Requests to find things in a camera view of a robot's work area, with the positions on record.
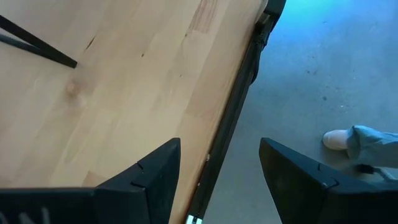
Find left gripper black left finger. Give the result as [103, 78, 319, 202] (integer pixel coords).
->
[0, 138, 182, 224]

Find silver aluminium bracket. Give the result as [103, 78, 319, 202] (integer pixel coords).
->
[185, 213, 204, 224]

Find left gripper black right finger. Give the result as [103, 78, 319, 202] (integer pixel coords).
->
[259, 138, 398, 224]

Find wooden shelf black metal legs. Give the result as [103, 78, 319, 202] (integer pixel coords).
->
[0, 14, 78, 69]

